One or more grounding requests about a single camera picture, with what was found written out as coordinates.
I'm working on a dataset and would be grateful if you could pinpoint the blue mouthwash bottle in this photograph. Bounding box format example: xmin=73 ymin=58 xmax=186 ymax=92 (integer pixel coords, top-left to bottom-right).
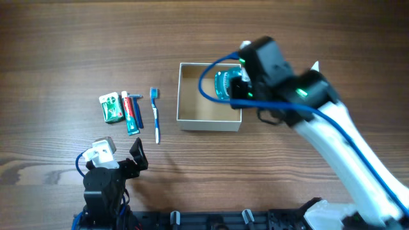
xmin=215 ymin=67 xmax=242 ymax=100

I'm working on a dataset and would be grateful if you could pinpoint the red green toothpaste tube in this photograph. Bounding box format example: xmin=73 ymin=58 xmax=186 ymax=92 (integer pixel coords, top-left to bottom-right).
xmin=121 ymin=91 xmax=139 ymax=135

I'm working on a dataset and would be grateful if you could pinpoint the green soap box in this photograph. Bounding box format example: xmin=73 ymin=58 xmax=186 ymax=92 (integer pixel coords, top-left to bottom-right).
xmin=98 ymin=92 xmax=124 ymax=123

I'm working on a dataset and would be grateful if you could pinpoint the white cream tube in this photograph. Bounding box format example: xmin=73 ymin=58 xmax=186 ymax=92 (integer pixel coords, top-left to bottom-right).
xmin=311 ymin=61 xmax=320 ymax=72

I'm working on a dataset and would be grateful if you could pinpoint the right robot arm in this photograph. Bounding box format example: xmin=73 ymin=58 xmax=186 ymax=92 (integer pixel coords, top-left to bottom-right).
xmin=230 ymin=36 xmax=408 ymax=229

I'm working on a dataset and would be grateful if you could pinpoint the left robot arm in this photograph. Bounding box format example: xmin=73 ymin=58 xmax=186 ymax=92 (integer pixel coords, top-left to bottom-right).
xmin=72 ymin=137 xmax=148 ymax=229

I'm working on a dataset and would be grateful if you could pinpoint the blue razor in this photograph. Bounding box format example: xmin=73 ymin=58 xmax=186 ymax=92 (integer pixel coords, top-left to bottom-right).
xmin=129 ymin=95 xmax=144 ymax=128

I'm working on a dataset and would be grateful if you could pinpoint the white cardboard box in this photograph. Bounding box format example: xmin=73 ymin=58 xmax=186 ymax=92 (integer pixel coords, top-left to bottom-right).
xmin=176 ymin=63 xmax=242 ymax=132

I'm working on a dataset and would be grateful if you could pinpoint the blue white toothbrush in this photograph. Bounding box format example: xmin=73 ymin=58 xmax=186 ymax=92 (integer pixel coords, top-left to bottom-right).
xmin=150 ymin=87 xmax=160 ymax=144

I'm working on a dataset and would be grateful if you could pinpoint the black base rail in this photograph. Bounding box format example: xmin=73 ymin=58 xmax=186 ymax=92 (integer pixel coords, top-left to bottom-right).
xmin=73 ymin=208 xmax=320 ymax=230

